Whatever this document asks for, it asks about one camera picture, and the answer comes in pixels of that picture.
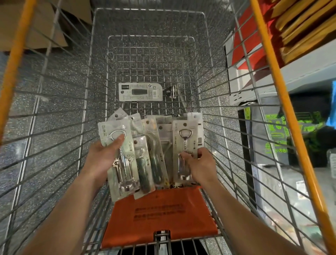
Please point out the person's right forearm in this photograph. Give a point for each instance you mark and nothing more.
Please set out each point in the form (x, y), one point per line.
(246, 226)

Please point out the red packets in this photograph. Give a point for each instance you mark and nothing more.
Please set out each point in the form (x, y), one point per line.
(252, 47)

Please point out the person's left hand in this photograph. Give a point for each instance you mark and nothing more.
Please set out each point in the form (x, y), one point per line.
(99, 163)

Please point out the large open cardboard box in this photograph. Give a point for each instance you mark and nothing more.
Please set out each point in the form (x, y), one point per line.
(31, 26)

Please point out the corkscrew packet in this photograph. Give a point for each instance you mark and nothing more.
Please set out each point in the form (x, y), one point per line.
(127, 184)
(185, 137)

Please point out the kitchen tools display rack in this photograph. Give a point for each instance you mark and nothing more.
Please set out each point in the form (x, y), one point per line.
(309, 71)

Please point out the orange cart seat flap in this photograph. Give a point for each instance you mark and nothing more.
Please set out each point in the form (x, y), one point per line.
(157, 215)

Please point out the person's left forearm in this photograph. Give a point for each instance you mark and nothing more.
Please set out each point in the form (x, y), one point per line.
(57, 226)

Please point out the person's right hand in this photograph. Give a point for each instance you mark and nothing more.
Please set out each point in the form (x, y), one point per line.
(202, 168)

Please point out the grey carded item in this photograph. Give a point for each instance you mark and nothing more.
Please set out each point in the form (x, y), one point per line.
(139, 92)

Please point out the green black packets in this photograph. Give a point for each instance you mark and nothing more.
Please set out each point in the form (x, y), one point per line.
(283, 131)

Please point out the pile of packaged kitchen tools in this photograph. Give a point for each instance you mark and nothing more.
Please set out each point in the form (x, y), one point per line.
(157, 142)

